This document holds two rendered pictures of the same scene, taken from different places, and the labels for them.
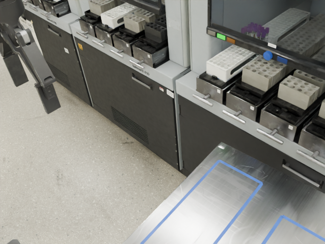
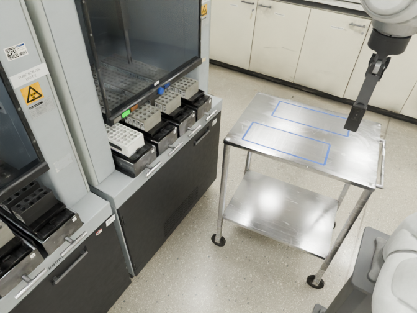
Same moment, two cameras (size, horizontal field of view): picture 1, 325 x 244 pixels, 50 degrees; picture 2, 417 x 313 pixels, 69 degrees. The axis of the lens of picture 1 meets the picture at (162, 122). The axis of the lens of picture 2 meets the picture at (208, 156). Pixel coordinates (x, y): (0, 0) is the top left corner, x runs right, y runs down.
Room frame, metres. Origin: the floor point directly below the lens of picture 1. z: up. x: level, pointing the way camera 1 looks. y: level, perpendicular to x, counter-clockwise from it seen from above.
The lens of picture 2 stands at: (1.17, 0.73, 1.62)
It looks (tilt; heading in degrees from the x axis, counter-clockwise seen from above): 42 degrees down; 249
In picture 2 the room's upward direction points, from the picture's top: 2 degrees clockwise
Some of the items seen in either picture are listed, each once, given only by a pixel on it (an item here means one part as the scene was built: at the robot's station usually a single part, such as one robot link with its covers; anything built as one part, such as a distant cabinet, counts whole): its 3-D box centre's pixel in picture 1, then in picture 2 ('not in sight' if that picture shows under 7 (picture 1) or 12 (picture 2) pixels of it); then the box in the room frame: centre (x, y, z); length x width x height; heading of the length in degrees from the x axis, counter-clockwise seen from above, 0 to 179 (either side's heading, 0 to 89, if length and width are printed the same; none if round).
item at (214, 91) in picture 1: (257, 55); (89, 133); (1.28, -0.44, 0.78); 0.73 x 0.14 x 0.09; 129
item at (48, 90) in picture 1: (49, 88); not in sight; (0.52, 0.20, 1.25); 0.03 x 0.01 x 0.05; 39
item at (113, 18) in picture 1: (129, 12); not in sight; (1.75, 0.11, 0.83); 0.30 x 0.10 x 0.06; 129
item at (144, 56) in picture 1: (189, 28); (2, 190); (1.59, -0.19, 0.78); 0.73 x 0.14 x 0.09; 129
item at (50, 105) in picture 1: (48, 96); not in sight; (0.53, 0.21, 1.22); 0.03 x 0.01 x 0.07; 129
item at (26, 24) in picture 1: (29, 36); not in sight; (2.43, 0.92, 0.43); 0.27 x 0.02 x 0.36; 39
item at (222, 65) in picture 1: (239, 57); (108, 133); (1.20, -0.34, 0.83); 0.30 x 0.10 x 0.06; 129
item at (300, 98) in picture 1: (294, 95); (172, 104); (0.90, -0.46, 0.85); 0.12 x 0.02 x 0.06; 39
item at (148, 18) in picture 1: (143, 19); not in sight; (1.61, 0.04, 0.85); 0.12 x 0.02 x 0.06; 39
